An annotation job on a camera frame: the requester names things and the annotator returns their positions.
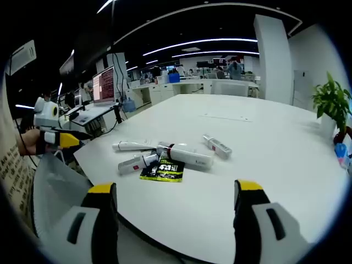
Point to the white skincare tube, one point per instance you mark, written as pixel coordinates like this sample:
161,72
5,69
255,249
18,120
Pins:
132,145

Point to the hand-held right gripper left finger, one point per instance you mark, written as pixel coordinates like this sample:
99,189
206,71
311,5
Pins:
93,233

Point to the ceiling air conditioner unit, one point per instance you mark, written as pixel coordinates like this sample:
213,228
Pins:
22,57

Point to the blue packet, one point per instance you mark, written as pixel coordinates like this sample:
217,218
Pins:
342,155

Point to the dark hanging monitor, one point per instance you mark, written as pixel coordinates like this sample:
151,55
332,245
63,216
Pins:
88,49

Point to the small red-label skincare bottle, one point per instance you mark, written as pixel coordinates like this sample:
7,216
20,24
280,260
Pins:
130,166
218,147

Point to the green potted plant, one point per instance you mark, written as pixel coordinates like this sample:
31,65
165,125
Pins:
332,99

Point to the white office chair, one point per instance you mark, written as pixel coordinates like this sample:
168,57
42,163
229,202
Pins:
229,88

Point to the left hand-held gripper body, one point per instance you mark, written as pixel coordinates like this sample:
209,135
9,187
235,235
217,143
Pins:
44,115

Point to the blue water jug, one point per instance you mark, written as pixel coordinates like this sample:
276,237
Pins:
129,105

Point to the white building pillar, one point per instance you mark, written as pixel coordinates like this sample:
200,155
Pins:
272,60

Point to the open laptop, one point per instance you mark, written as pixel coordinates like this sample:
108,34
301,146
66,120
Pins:
104,85

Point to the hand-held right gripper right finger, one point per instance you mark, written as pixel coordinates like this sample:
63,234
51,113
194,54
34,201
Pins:
255,233

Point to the dark red pot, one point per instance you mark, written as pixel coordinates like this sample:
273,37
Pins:
342,136

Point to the blue plastic crate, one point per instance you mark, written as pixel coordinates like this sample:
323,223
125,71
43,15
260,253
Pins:
173,78

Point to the white lab counter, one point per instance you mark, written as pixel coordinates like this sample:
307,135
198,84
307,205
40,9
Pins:
165,90

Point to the white plant pot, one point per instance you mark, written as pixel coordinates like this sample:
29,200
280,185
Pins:
328,125

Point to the green skincare sachet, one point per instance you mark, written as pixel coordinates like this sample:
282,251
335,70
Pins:
165,171

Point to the large red-ringed skincare bottle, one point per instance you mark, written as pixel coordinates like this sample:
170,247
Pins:
189,156

